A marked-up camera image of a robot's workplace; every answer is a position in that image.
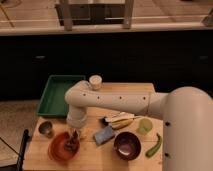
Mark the green cucumber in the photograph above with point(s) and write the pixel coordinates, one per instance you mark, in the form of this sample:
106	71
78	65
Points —
153	150

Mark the small metal cup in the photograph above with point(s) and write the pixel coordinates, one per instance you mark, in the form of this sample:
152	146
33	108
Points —
46	129

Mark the green plastic tray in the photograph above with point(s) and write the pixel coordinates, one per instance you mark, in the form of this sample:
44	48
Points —
52	103

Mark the orange peach fruit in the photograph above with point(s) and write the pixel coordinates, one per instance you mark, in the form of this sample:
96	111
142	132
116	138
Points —
82	134

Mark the light green cup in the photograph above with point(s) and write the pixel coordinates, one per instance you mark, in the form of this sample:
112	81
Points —
145	126

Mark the dark purple bowl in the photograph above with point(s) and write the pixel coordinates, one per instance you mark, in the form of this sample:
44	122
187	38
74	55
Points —
127	146

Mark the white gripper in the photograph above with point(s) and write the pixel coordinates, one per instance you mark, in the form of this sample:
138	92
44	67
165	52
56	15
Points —
76	117

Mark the blue sponge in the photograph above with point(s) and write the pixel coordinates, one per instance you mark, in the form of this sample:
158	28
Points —
104	135

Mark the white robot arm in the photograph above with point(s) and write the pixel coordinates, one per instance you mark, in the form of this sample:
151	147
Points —
187	115

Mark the black chair back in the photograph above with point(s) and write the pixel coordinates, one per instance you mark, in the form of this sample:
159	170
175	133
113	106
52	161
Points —
23	145

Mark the yellow banana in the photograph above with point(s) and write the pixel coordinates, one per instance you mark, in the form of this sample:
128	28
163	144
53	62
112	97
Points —
121	124

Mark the white cylindrical container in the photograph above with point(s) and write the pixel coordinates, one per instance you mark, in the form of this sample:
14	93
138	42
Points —
96	82

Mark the dark purple grapes bunch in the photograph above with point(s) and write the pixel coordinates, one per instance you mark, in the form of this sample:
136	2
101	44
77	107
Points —
73	143

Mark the red bowl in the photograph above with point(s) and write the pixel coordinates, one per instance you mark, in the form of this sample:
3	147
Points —
57	150

